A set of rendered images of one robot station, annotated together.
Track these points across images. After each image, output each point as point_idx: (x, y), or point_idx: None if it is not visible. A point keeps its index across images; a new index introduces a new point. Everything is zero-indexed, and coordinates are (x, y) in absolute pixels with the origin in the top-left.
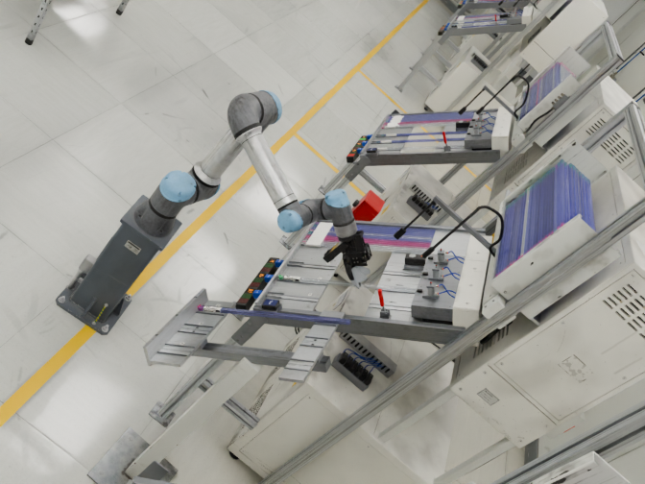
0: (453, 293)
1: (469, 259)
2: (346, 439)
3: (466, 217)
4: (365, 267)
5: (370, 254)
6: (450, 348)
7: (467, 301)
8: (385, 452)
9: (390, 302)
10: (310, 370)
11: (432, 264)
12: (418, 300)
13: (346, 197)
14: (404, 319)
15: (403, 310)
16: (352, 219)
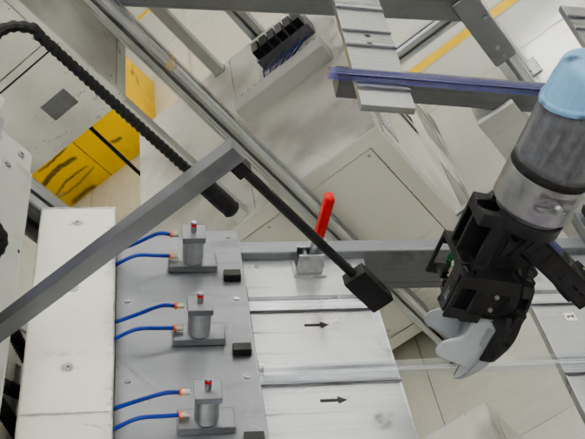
0: (127, 285)
1: (90, 415)
2: None
3: (80, 65)
4: (455, 338)
5: (447, 307)
6: None
7: (76, 230)
8: None
9: (322, 320)
10: (332, 1)
11: (236, 408)
12: (225, 247)
13: (556, 78)
14: (255, 273)
15: (270, 296)
16: (514, 151)
